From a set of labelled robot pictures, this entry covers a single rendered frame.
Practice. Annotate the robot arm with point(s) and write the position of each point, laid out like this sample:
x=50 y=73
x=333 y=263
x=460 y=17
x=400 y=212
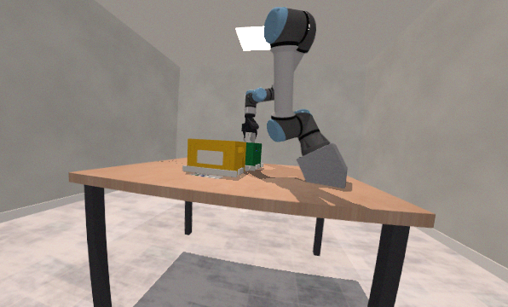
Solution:
x=293 y=29

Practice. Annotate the green plastic crate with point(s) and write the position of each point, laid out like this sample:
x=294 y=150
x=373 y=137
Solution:
x=252 y=157

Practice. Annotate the yellow divided crate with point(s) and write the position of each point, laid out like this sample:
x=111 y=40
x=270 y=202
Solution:
x=215 y=154

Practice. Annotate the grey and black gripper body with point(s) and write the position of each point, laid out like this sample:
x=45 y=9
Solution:
x=249 y=129

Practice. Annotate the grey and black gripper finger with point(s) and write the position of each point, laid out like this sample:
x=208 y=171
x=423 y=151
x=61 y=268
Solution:
x=253 y=137
x=245 y=134

